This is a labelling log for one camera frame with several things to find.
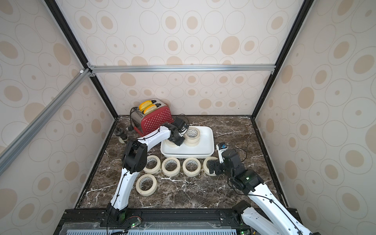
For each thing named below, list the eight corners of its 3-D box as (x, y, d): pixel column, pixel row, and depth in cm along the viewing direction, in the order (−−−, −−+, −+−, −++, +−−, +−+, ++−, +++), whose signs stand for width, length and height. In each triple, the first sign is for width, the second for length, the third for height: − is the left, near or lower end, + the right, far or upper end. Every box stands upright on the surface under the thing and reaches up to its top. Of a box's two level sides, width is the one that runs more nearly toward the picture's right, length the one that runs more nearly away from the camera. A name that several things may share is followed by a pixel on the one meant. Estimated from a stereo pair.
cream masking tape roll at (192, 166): (182, 176, 90) (182, 174, 87) (182, 160, 97) (182, 157, 94) (201, 176, 90) (201, 174, 87) (200, 160, 97) (200, 157, 94)
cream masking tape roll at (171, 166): (161, 176, 90) (160, 174, 87) (163, 159, 97) (162, 157, 95) (179, 176, 90) (179, 174, 87) (180, 159, 97) (180, 157, 95)
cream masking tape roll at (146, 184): (135, 196, 83) (133, 194, 80) (140, 176, 90) (138, 174, 87) (155, 196, 83) (154, 194, 80) (158, 176, 90) (157, 174, 87)
